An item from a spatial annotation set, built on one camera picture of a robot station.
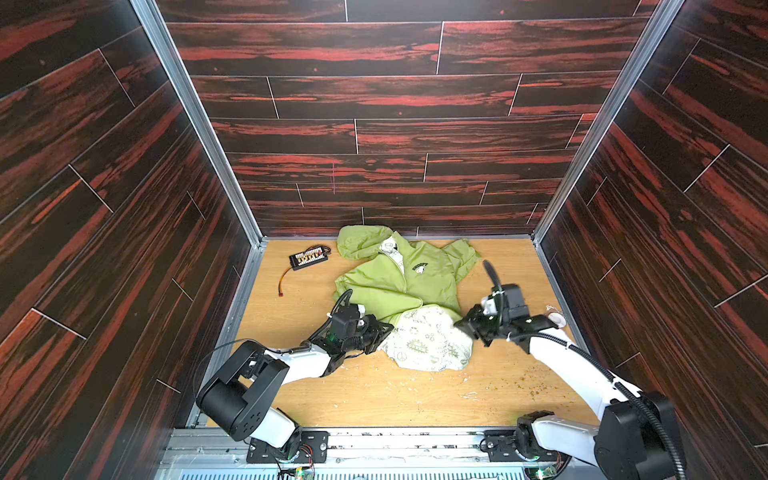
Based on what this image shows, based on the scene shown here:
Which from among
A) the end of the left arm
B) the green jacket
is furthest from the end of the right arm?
the end of the left arm

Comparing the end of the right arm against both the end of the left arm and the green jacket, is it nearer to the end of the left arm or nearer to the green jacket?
the green jacket

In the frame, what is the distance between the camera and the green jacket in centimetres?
A: 90
